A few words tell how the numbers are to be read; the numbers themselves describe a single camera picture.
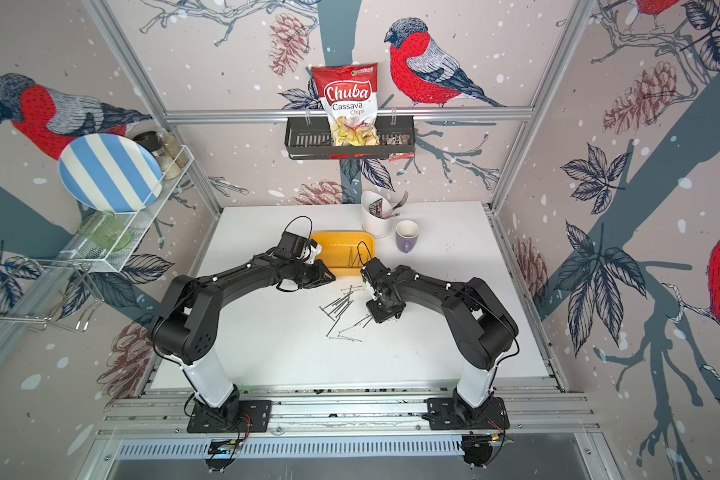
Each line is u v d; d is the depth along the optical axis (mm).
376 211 1100
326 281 905
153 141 796
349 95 803
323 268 879
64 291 659
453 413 658
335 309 925
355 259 1057
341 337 878
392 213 1068
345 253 1080
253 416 730
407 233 1053
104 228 693
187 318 486
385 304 761
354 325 898
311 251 815
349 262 1037
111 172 728
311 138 949
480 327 475
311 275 826
